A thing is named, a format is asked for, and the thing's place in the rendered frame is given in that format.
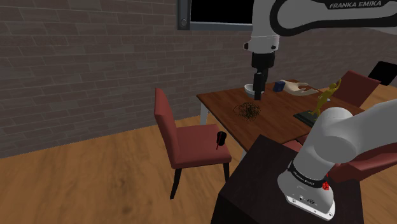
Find black brush with red handle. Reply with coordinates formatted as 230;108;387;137
216;130;228;151

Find black wire tangle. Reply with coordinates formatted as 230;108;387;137
233;101;262;122

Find blue box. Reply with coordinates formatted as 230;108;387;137
272;80;286;93

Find brown wooden table, white legs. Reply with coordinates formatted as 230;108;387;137
196;79;365;163

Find white bowl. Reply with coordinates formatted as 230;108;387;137
244;83;265;98

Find beige hand figure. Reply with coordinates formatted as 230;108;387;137
280;79;321;97

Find red upholstered chair, black legs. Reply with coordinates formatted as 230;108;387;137
153;87;233;200

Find golden figure on dark base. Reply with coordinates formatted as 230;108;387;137
293;78;342;129

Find grey framed dark window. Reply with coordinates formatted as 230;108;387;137
177;0;254;32

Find dark robot stand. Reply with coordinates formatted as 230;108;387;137
210;134;365;224

